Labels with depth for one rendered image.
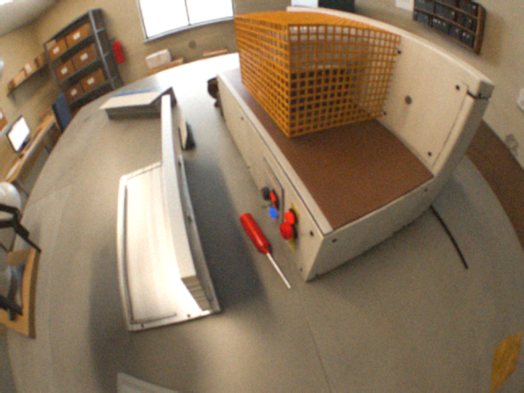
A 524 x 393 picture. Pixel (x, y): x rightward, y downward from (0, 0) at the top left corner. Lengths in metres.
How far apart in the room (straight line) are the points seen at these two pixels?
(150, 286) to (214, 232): 0.18
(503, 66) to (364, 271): 1.58
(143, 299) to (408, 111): 0.59
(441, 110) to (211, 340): 0.53
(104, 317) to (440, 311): 0.73
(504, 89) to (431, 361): 1.55
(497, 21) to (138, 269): 2.09
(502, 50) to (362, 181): 1.59
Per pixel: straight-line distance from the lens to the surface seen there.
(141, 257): 0.50
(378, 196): 0.30
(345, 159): 0.33
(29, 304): 0.84
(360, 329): 0.44
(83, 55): 4.01
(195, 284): 0.25
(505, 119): 1.71
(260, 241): 0.42
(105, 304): 0.56
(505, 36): 1.76
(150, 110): 0.96
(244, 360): 0.41
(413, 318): 0.49
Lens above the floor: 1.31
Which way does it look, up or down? 52 degrees down
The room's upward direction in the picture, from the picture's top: 6 degrees counter-clockwise
